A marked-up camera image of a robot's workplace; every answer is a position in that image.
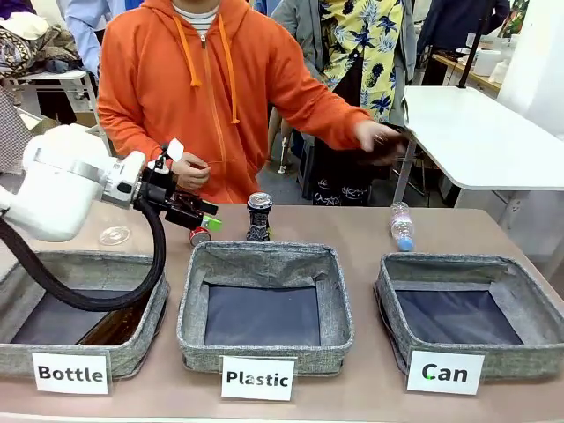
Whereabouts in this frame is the person's right hand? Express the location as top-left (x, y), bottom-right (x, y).
top-left (170, 152), bottom-right (212, 191)

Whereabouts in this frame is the person in light blue shirt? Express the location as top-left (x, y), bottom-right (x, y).
top-left (65, 0), bottom-right (146, 80)

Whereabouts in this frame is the black corrugated left cable hose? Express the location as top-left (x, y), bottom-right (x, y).
top-left (0, 200), bottom-right (167, 312)

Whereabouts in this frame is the person in orange hoodie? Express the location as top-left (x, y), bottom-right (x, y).
top-left (96, 0), bottom-right (375, 206)

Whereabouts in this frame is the pile of patterned clothes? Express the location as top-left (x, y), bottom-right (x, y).
top-left (0, 12), bottom-right (83, 78)

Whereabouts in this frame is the grey table leg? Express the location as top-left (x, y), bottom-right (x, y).
top-left (391, 140), bottom-right (418, 208)

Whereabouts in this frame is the person's left forearm orange sleeve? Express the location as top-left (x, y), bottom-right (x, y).
top-left (281, 74), bottom-right (374, 151)

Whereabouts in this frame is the white side table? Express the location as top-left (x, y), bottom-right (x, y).
top-left (8, 69), bottom-right (100, 129)

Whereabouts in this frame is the person in floral shirt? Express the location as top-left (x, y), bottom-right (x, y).
top-left (271, 0), bottom-right (418, 206)

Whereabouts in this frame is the person's left hand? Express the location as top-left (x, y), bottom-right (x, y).
top-left (354, 119), bottom-right (404, 153)

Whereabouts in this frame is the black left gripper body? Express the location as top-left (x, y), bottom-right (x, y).
top-left (134, 166), bottom-right (204, 228)

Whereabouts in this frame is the person's right forearm orange sleeve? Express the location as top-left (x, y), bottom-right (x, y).
top-left (97, 103), bottom-right (177, 177)

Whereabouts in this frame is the person in dark clothes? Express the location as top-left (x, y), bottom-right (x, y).
top-left (416, 0), bottom-right (512, 58)

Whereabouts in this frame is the white plastic container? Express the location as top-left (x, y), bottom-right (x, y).
top-left (473, 48), bottom-right (503, 78)

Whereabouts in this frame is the red crushed can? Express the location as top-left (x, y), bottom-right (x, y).
top-left (189, 226), bottom-right (213, 248)

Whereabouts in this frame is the black pole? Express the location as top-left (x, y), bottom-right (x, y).
top-left (457, 0), bottom-right (490, 89)

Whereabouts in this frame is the clear bottle with pink label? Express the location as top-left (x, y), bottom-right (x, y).
top-left (389, 201), bottom-right (416, 252)

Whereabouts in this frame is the white Plastic label sign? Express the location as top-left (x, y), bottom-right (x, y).
top-left (219, 354), bottom-right (297, 403)

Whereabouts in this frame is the white Can label sign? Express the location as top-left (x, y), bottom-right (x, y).
top-left (405, 349), bottom-right (486, 397)

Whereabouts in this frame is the black crushed can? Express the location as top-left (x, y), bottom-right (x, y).
top-left (245, 191), bottom-right (274, 242)

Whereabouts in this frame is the grey fabric basket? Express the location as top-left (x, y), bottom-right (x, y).
top-left (374, 252), bottom-right (564, 383)
top-left (0, 250), bottom-right (171, 380)
top-left (176, 240), bottom-right (355, 378)

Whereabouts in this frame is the checkered cloth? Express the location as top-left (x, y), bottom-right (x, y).
top-left (0, 85), bottom-right (27, 175)

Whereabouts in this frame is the wooden desk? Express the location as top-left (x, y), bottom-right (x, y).
top-left (434, 52), bottom-right (503, 93)

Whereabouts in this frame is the white Bottle label sign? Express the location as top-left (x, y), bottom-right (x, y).
top-left (31, 351), bottom-right (111, 396)

